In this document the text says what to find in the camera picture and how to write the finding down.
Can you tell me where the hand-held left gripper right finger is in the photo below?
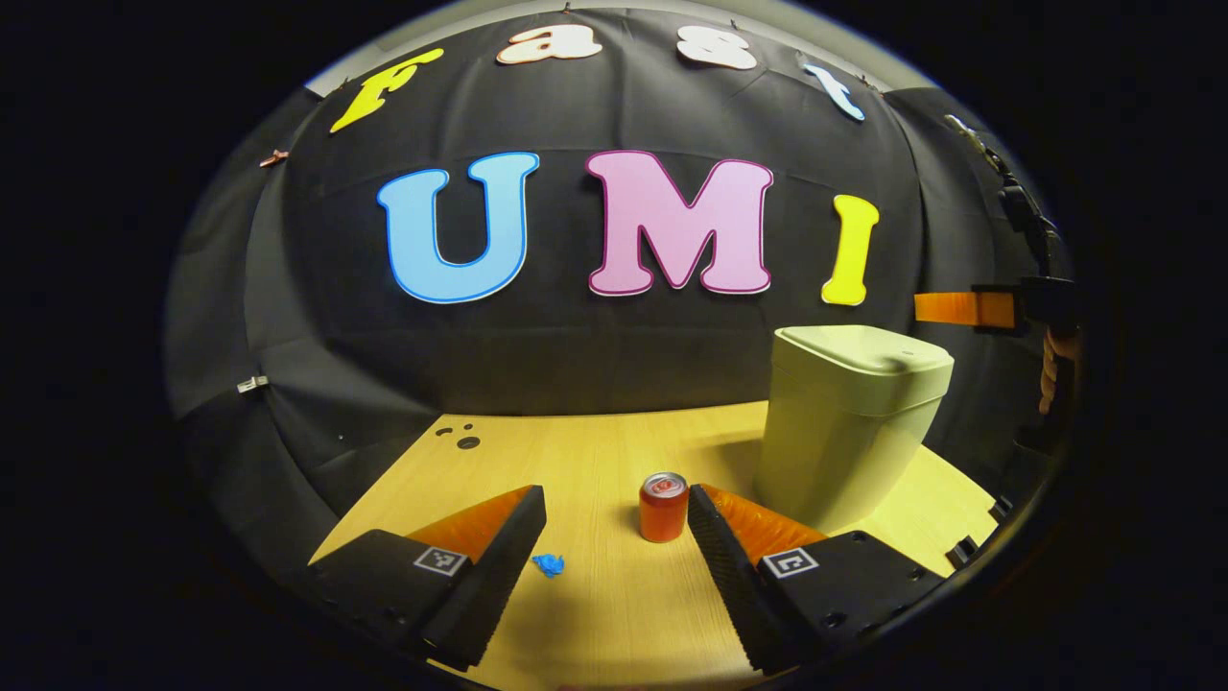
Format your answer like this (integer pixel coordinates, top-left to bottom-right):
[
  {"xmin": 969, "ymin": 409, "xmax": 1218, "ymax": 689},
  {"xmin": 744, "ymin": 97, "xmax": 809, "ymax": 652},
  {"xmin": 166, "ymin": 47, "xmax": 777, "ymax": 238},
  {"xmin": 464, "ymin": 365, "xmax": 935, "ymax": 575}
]
[{"xmin": 688, "ymin": 484, "xmax": 946, "ymax": 673}]

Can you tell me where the wooden desktop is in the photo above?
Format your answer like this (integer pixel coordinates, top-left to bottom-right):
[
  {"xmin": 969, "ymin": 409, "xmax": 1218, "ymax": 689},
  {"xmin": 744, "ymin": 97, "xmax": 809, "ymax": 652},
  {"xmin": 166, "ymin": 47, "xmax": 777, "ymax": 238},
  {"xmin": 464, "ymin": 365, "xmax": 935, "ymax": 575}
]
[{"xmin": 309, "ymin": 401, "xmax": 999, "ymax": 690}]

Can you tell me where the orange pop can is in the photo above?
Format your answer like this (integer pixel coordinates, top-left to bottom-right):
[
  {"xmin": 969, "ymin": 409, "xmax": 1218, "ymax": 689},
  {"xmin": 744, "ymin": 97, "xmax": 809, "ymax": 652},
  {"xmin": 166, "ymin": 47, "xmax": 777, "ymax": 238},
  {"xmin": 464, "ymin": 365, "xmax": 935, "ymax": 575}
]
[{"xmin": 638, "ymin": 471, "xmax": 690, "ymax": 544}]

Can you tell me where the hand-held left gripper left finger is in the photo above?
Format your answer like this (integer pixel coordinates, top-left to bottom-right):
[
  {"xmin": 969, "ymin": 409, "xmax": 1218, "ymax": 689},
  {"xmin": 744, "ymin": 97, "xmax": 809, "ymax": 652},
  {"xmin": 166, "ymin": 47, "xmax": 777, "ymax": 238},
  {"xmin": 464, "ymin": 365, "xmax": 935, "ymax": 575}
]
[{"xmin": 305, "ymin": 485, "xmax": 548, "ymax": 671}]

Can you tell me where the pale green desktop garbage bin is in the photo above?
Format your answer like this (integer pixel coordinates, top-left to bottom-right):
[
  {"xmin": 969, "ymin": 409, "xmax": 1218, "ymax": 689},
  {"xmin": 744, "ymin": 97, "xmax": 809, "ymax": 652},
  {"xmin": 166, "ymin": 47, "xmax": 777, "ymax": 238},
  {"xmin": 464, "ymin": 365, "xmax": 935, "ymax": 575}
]
[{"xmin": 753, "ymin": 324, "xmax": 956, "ymax": 535}]

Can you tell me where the black backdrop cloth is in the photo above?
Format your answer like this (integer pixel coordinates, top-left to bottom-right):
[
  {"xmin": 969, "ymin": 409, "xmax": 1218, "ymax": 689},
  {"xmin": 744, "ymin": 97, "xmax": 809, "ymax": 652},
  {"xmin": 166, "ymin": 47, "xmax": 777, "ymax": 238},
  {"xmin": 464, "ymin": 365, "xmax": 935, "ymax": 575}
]
[{"xmin": 163, "ymin": 8, "xmax": 1075, "ymax": 577}]

